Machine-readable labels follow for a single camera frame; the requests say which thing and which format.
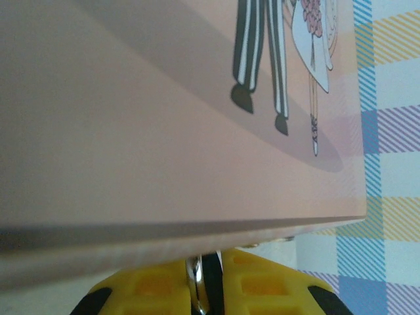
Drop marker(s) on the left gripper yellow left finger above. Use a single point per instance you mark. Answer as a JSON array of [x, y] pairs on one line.
[[138, 292]]

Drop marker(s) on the pink box with cartoon couple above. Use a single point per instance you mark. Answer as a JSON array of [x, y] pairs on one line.
[[147, 147]]

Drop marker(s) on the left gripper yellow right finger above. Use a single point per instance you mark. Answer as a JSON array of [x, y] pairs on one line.
[[269, 288]]

